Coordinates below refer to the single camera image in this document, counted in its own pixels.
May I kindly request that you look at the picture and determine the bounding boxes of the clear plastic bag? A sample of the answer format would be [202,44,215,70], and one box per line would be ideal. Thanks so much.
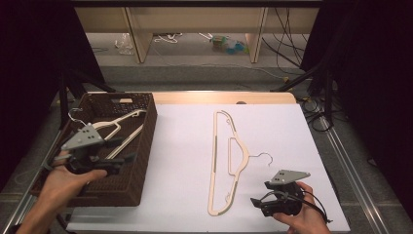
[114,32,134,56]

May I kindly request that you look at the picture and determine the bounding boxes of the colourful plastic packets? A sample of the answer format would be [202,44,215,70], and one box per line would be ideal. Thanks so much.
[210,34,249,56]

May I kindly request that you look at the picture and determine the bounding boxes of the right hand-held gripper cable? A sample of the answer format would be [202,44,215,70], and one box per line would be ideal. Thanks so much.
[268,189,334,225]

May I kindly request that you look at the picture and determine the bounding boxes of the black floor cables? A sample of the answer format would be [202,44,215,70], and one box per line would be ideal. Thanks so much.
[296,95,333,134]

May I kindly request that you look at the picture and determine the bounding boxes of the person's right hand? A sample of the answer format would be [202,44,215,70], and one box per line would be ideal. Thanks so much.
[272,181,332,234]

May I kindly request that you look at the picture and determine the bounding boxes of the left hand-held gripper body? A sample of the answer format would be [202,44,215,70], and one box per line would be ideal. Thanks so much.
[61,123,126,176]

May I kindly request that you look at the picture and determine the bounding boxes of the metal floor rail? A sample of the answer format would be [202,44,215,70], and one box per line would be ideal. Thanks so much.
[0,130,63,234]
[319,116,391,234]

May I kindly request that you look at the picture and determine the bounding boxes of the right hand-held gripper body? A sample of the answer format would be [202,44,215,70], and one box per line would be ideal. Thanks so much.
[259,169,311,217]

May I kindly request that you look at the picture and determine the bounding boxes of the brown woven basket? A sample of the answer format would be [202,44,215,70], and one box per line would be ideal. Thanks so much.
[29,92,159,209]

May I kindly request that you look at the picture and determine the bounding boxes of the dark curtain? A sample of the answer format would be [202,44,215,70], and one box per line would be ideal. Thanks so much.
[300,0,413,213]
[0,0,106,193]

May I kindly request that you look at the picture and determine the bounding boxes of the beige wooden shelf unit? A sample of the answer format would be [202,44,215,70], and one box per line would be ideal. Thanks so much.
[74,6,320,64]

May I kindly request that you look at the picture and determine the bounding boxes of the hanging black cables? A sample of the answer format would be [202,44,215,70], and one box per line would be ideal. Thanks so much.
[261,7,310,76]

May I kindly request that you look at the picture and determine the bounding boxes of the white cord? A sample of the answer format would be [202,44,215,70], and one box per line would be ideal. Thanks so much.
[153,32,183,44]

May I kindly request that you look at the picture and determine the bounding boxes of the person's left hand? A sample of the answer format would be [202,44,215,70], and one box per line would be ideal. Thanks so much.
[35,150,108,209]

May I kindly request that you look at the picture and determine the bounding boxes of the black metal stand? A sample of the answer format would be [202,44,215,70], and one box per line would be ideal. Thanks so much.
[57,67,117,131]
[270,63,336,129]

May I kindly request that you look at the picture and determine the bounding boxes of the white table sheet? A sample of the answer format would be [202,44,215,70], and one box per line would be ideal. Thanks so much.
[66,103,352,233]

